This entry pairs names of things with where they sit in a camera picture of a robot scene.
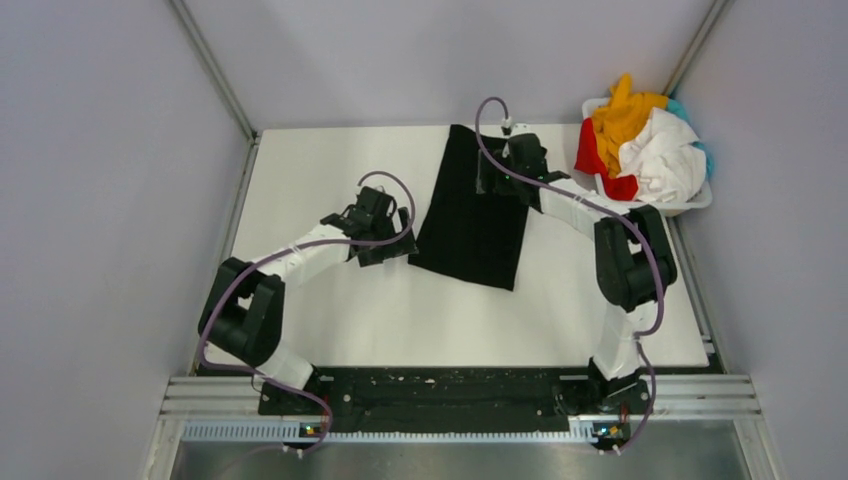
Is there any black t-shirt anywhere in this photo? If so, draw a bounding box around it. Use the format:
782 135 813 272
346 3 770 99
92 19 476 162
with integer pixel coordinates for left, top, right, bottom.
408 124 528 291

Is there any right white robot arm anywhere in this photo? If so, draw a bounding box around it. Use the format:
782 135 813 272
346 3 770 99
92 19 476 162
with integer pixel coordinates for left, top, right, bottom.
476 130 677 414

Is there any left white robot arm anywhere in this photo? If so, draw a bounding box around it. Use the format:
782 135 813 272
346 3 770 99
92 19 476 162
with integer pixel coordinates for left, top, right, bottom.
196 189 417 419

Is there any red t-shirt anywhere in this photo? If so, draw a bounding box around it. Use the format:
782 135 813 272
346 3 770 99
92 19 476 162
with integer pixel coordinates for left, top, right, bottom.
575 118 639 202

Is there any white t-shirt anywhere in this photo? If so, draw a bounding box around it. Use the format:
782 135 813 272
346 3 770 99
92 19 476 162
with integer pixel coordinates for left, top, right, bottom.
619 108 707 203

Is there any teal t-shirt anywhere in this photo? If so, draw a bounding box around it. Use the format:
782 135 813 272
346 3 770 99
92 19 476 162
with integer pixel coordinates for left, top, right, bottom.
665 97 717 180

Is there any white laundry basket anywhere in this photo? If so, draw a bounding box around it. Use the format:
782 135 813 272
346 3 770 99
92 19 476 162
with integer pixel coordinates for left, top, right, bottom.
581 95 714 219

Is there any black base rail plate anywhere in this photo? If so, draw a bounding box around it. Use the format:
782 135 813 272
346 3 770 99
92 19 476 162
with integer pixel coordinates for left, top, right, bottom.
258 367 650 434

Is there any white slotted cable duct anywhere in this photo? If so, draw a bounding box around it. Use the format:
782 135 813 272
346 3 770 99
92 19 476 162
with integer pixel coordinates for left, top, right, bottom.
182 417 631 445

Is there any right aluminium frame post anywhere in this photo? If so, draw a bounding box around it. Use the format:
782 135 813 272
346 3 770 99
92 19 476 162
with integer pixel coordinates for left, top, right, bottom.
663 0 734 97

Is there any aluminium frame post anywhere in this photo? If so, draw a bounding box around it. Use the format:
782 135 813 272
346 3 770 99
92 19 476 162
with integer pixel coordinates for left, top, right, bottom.
166 0 259 145
663 0 734 97

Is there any left aluminium frame post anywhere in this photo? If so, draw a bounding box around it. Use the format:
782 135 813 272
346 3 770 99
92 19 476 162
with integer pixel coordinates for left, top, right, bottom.
166 0 259 145

